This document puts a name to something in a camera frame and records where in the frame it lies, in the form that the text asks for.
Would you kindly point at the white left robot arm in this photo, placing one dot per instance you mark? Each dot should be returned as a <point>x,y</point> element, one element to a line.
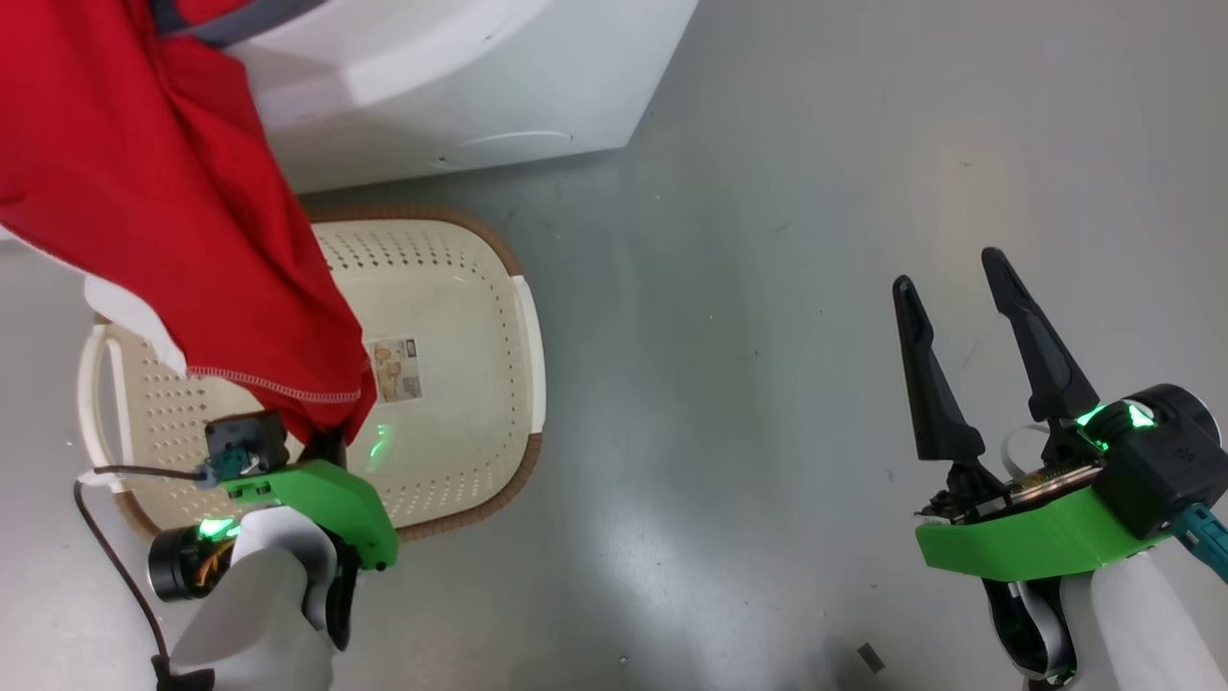
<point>259,614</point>

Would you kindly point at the white washing machine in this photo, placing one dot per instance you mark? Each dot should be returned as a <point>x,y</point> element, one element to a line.
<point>480,77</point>

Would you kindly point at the red white garment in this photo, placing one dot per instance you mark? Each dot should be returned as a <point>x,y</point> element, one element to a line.
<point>144,144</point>

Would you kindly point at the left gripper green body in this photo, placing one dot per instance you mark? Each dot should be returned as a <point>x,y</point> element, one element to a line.
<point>336,499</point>

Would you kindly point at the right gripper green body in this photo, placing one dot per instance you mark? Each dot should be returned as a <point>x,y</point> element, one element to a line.
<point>1017,542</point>

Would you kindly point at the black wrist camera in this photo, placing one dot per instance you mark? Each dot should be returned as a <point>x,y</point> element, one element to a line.
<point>1161,480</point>
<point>240,437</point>

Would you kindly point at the grey rubber door gasket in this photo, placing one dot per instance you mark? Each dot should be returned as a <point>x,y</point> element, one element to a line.
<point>240,27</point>

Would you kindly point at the cream perforated laundry basket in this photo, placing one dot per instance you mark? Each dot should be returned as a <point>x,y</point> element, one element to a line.
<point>451,317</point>

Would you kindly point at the small grey floor scrap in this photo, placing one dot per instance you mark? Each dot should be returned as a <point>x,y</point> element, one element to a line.
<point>870,657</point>

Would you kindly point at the round white filter cover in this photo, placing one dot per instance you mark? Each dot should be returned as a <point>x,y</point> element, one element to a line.
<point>518,142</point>

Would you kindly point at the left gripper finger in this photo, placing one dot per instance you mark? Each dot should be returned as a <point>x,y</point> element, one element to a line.
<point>328,451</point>

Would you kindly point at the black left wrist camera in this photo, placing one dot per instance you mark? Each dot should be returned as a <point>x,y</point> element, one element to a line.
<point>240,437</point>

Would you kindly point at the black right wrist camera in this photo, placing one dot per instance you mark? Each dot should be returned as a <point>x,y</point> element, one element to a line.
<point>1161,480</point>

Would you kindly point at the basket product label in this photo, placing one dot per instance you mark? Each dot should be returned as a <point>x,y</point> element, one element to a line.
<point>393,369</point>

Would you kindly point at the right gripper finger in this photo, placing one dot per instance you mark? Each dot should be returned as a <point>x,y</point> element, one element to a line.
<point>1050,374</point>
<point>935,403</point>

